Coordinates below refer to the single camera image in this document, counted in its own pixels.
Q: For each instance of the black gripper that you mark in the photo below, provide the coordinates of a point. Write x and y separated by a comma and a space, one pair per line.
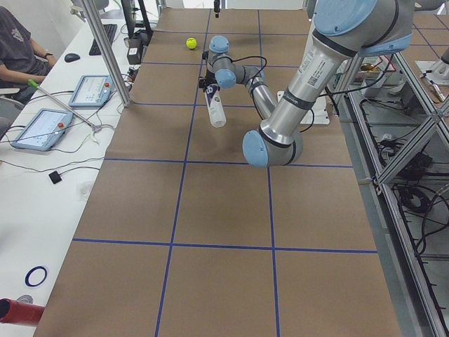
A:
210, 76

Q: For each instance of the white blue tennis ball can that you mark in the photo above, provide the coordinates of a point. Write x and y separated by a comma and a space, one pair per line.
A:
214, 104

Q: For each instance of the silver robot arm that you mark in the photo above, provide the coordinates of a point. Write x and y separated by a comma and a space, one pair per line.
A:
342, 30

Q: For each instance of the Wilson yellow tennis ball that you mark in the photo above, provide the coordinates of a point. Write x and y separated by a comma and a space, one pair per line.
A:
191, 43

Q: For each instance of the black box with label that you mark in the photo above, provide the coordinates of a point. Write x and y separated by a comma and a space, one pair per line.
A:
134, 54

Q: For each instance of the black computer monitor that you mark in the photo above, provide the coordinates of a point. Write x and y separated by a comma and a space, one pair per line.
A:
130, 10

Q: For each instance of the far teach pendant tablet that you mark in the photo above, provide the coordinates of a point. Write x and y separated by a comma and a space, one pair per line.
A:
92, 91

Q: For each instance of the teach pendant tablet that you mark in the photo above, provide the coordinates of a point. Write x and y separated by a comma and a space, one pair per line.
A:
44, 130
92, 91

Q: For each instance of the black computer mouse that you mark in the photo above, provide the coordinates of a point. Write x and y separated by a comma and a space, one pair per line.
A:
71, 57

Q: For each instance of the brown paper table cover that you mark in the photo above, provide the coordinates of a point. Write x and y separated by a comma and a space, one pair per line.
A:
180, 237

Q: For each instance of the near teach pendant tablet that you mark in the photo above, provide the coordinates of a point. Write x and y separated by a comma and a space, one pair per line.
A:
44, 130

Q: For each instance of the small black square device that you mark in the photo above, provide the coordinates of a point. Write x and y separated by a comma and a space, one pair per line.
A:
55, 177

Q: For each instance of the seated person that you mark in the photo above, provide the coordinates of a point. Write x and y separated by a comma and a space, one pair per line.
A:
22, 58

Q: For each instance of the red cylinder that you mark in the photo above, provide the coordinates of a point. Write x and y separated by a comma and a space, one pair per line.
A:
20, 313

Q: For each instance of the green handled reacher stick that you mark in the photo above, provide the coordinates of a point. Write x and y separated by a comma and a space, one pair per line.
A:
95, 128

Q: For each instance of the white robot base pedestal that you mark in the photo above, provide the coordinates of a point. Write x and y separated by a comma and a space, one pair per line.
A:
318, 115

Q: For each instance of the aluminium frame post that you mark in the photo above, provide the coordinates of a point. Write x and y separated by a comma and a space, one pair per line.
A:
99, 34

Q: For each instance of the aluminium side frame rail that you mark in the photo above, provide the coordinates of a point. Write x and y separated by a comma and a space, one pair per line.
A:
398, 139

